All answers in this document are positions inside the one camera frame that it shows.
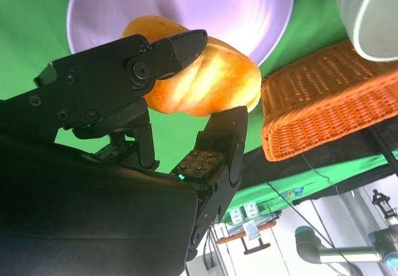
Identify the black pole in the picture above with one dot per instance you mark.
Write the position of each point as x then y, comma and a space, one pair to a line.
384, 151

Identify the orange wicker basket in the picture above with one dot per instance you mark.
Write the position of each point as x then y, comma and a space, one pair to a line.
326, 95

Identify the white green carton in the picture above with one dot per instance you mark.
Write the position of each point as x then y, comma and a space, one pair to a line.
236, 215
250, 210

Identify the green tablecloth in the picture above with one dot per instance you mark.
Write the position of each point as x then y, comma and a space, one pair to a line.
25, 24

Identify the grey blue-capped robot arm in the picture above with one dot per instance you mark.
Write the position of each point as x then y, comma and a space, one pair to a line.
311, 245
384, 207

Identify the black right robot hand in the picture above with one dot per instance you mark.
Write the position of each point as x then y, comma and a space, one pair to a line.
93, 210

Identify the lavender plate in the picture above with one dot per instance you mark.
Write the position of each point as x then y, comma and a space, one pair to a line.
186, 2

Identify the black backdrop cloth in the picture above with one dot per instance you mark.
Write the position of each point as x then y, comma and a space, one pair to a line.
326, 158

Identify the grey-green bowl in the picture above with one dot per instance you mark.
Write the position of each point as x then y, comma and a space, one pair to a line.
357, 8

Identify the orange striped bread roll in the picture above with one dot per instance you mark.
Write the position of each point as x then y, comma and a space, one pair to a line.
214, 80

